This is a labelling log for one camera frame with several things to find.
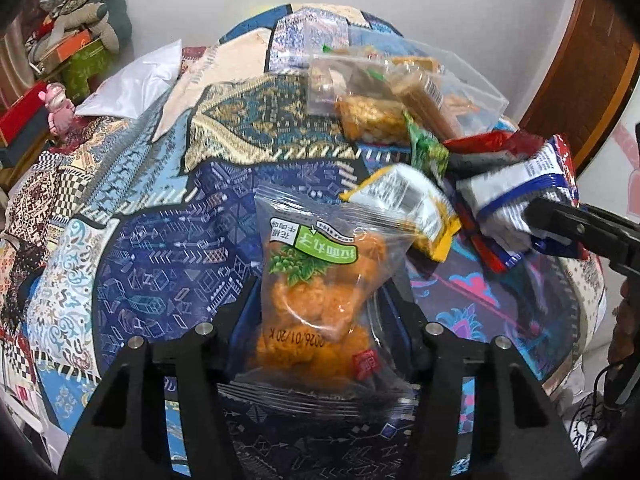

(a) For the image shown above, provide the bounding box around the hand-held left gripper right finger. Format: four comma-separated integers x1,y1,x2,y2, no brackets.
381,284,584,480

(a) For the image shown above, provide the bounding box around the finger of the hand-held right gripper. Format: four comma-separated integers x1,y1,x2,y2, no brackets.
522,197,640,278

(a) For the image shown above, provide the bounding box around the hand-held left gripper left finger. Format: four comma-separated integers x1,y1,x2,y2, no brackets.
59,277,259,480

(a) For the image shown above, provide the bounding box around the blue and white snack packet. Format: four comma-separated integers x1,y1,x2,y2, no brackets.
456,133,582,267

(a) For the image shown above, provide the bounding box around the clear orange snack packet green label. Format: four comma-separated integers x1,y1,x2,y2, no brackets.
253,184,422,422

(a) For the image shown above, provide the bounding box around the clear zip bag of snacks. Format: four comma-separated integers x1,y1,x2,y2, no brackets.
306,41,510,144

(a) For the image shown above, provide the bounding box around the thin red snack packet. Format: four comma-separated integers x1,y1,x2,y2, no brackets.
451,184,507,274

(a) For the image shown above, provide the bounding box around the patchwork printed blanket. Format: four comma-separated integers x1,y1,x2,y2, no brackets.
0,2,609,480

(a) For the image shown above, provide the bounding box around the yellow snack packet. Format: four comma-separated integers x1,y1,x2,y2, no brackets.
339,164,462,263

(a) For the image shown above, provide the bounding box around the wooden door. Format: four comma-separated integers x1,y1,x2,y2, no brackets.
519,0,640,173

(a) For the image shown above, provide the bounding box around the white pillow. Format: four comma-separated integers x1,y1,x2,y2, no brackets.
74,39,184,120

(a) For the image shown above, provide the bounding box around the pink toy figure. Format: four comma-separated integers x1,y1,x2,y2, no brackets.
44,82,77,137

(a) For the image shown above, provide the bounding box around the green box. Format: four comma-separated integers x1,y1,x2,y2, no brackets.
62,42,109,102

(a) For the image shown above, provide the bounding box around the red box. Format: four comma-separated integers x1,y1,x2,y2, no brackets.
0,81,57,150

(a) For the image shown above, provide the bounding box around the orange box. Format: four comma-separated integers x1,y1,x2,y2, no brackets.
37,29,94,67

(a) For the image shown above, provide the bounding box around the grey-green stuffed toy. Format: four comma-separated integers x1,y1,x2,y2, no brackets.
52,0,134,55

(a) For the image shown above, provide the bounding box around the black cable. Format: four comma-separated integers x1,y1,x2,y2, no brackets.
569,360,621,453

